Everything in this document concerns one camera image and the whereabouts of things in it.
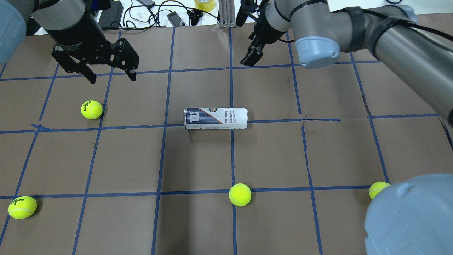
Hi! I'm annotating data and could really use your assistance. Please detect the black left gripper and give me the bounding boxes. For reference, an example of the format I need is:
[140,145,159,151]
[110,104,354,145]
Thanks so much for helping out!
[52,14,140,84]

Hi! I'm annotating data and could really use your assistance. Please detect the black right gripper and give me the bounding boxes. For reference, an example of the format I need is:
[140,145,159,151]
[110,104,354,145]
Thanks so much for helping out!
[236,0,292,67]

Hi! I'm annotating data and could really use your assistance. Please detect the white tennis ball can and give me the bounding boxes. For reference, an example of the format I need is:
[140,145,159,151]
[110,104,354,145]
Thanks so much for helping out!
[183,108,248,130]

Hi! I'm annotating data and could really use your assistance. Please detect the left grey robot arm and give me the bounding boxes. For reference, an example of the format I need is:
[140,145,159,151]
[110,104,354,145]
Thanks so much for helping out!
[1,0,140,84]

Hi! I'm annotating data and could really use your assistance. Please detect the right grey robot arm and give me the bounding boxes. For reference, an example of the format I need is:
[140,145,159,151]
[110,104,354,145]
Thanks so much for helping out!
[236,0,453,255]

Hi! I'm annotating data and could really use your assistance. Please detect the yellow tennis ball near right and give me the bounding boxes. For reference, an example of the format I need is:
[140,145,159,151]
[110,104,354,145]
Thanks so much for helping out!
[81,100,103,120]

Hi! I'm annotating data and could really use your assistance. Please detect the yellow tennis ball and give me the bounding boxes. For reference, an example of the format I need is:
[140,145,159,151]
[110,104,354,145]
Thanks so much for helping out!
[81,100,103,120]
[229,183,251,207]
[369,181,391,200]
[8,196,38,219]

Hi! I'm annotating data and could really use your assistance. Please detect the yellow tennis ball centre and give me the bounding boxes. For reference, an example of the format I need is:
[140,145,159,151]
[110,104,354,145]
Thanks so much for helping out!
[229,183,251,207]

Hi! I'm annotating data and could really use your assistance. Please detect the yellow tennis ball far right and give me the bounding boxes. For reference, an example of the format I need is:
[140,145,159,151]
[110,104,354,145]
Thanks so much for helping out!
[8,196,38,219]

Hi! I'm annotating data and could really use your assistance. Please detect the yellow tennis ball far left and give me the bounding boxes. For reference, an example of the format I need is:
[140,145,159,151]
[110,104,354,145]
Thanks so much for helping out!
[369,181,391,200]

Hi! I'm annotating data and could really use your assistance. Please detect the yellow tape roll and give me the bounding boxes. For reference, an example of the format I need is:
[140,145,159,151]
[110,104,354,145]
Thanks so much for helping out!
[194,0,216,12]

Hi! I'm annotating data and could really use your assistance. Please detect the aluminium frame post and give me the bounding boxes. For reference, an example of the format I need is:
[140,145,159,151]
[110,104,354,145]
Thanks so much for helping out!
[218,0,236,28]

